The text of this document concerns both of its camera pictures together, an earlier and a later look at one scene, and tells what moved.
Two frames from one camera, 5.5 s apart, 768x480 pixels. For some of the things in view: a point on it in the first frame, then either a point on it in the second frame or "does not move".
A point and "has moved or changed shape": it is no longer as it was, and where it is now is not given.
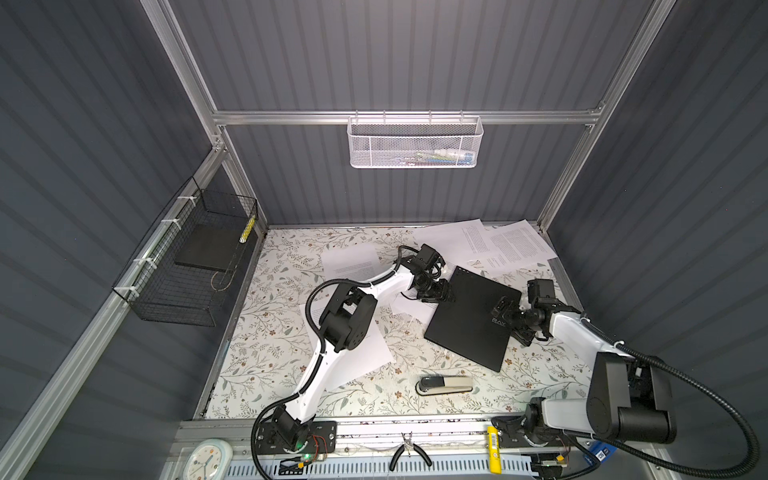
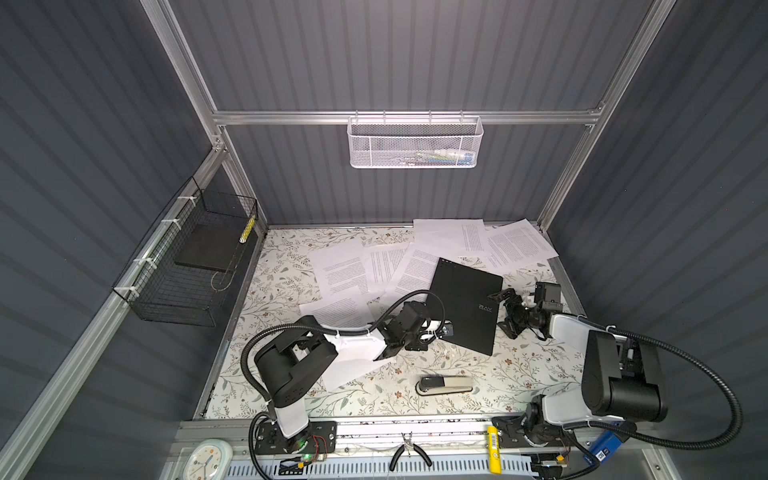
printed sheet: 358,263 has moved or changed shape
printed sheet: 516,243 does not move
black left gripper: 443,293 -> 418,344
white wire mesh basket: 415,141 does not move
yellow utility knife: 495,461 does not move
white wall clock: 211,459 does not move
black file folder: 465,327 has moved or changed shape
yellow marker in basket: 247,229 does not move
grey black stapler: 429,385 does not move
